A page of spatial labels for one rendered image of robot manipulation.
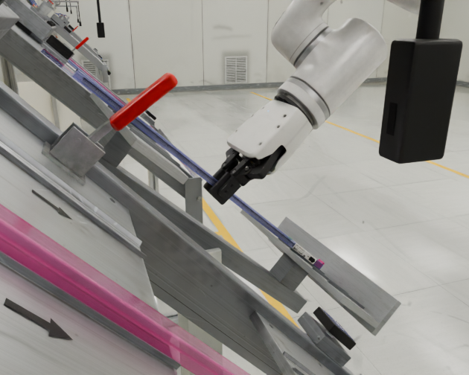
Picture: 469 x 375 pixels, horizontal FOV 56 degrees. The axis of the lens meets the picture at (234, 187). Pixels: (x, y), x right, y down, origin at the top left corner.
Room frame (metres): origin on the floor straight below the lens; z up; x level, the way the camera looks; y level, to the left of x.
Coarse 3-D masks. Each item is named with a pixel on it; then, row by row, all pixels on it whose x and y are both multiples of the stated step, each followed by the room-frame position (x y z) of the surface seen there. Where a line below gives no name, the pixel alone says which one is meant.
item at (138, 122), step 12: (84, 84) 0.54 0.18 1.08; (96, 84) 0.54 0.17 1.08; (108, 96) 0.55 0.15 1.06; (120, 108) 0.55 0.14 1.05; (144, 132) 0.56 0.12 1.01; (156, 132) 0.57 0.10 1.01; (168, 144) 0.58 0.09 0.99; (180, 156) 0.58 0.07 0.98; (192, 168) 0.59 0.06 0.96; (216, 180) 0.60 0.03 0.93; (240, 204) 0.62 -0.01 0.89; (252, 216) 0.63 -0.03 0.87; (276, 228) 0.64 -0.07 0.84; (288, 240) 0.65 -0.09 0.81
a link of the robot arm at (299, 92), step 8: (288, 80) 0.66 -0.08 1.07; (296, 80) 0.65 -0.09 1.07; (280, 88) 0.66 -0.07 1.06; (288, 88) 0.64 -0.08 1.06; (296, 88) 0.64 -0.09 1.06; (304, 88) 0.63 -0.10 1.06; (288, 96) 0.65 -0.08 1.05; (296, 96) 0.63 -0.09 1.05; (304, 96) 0.63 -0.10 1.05; (312, 96) 0.63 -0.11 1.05; (304, 104) 0.62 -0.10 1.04; (312, 104) 0.63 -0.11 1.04; (320, 104) 0.63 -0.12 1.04; (304, 112) 0.63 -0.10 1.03; (312, 112) 0.62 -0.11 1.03; (320, 112) 0.63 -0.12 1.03; (328, 112) 0.64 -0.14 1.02; (312, 120) 0.64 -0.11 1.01; (320, 120) 0.63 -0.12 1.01
